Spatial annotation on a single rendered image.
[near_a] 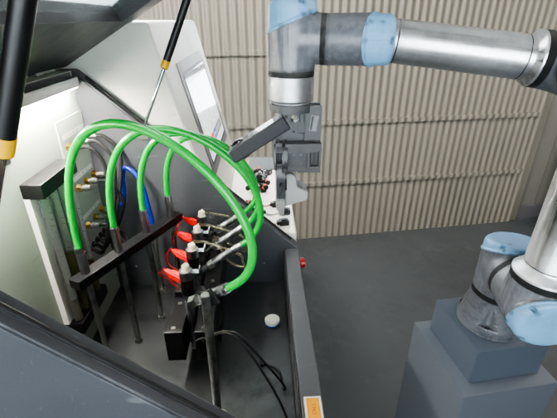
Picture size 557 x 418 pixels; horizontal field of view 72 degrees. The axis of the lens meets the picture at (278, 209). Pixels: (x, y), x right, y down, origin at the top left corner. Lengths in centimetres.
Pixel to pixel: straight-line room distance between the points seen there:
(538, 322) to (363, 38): 58
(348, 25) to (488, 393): 84
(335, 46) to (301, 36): 5
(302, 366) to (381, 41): 59
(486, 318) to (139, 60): 102
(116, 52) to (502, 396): 121
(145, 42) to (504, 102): 273
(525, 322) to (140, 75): 98
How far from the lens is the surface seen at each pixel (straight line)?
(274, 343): 102
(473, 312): 103
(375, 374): 210
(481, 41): 78
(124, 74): 106
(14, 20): 36
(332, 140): 277
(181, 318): 89
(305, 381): 79
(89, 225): 105
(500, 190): 361
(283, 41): 62
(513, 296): 86
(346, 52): 62
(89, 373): 50
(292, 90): 63
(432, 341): 114
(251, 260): 59
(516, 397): 114
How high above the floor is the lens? 156
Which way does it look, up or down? 27 degrees down
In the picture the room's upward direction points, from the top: straight up
